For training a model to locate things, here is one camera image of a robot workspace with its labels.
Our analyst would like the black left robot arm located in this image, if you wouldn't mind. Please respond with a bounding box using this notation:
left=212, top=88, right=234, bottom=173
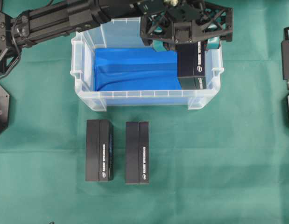
left=0, top=0, right=234, bottom=80

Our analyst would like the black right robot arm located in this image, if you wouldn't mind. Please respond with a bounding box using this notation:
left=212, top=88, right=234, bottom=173
left=281, top=27, right=289, bottom=89

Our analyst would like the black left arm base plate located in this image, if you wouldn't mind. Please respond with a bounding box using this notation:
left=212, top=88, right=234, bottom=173
left=0, top=85, right=10, bottom=134

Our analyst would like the black box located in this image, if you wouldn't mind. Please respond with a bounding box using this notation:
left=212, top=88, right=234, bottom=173
left=177, top=42, right=206, bottom=90
left=125, top=121, right=150, bottom=184
left=85, top=119, right=114, bottom=182

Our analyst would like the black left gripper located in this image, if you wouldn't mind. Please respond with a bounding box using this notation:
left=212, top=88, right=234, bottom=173
left=139, top=0, right=233, bottom=52

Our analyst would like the blue sheet in case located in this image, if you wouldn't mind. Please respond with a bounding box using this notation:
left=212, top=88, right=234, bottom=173
left=93, top=48, right=181, bottom=91

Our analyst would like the clear plastic storage case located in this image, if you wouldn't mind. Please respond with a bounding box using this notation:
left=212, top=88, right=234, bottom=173
left=70, top=17, right=224, bottom=112

